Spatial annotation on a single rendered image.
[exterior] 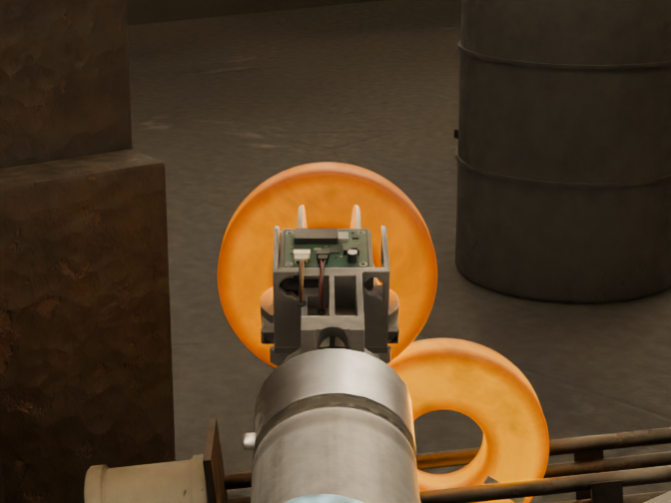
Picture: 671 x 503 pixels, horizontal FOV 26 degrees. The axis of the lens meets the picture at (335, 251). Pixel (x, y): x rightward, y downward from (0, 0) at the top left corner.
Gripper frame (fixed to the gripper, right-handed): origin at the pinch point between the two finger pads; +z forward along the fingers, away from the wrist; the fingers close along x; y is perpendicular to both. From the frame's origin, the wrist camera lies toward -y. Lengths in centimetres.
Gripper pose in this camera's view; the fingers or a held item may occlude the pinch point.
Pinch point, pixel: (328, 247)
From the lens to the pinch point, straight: 102.1
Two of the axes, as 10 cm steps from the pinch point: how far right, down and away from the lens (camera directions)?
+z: -0.2, -5.5, 8.4
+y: 0.1, -8.4, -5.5
